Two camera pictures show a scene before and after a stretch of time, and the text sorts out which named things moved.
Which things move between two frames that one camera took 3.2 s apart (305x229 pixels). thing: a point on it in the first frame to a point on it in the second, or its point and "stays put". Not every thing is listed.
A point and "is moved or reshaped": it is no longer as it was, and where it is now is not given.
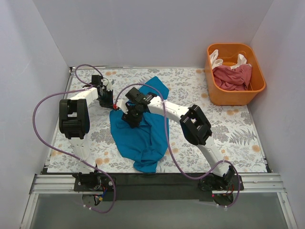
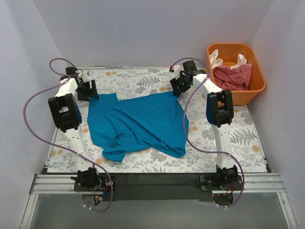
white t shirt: x=215 y=61 stays put
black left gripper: x=106 y=102 to x=85 y=90
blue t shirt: x=142 y=145 is moved or reshaped
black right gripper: x=131 y=118 to x=181 y=83
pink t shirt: x=238 y=78 stays put
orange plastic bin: x=229 y=52 stays put
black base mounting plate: x=157 y=186 stays put
